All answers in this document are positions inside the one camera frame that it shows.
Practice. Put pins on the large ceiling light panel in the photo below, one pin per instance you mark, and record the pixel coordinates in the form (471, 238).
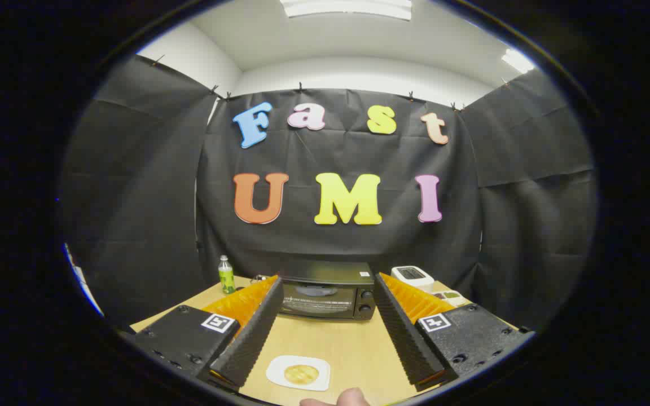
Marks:
(347, 8)

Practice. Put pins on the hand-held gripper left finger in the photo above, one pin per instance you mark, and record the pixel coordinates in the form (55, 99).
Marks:
(251, 332)

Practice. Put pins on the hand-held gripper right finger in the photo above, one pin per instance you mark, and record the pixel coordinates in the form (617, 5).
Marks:
(401, 332)

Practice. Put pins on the golden bread roll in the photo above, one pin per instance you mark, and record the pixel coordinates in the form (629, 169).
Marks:
(301, 374)

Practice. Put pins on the white rectangular plate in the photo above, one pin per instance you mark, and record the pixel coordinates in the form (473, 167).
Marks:
(280, 366)

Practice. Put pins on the small ceiling light panel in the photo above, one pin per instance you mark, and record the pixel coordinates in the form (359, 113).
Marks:
(518, 60)

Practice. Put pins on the green label plastic bottle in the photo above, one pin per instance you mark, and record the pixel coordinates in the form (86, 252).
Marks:
(226, 279)

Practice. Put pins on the small white dish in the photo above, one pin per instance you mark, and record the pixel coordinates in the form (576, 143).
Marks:
(452, 296)

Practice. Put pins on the white slot toaster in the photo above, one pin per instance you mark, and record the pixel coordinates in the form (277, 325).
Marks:
(412, 275)

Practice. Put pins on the black toaster oven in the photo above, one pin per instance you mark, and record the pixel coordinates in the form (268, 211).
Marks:
(325, 273)

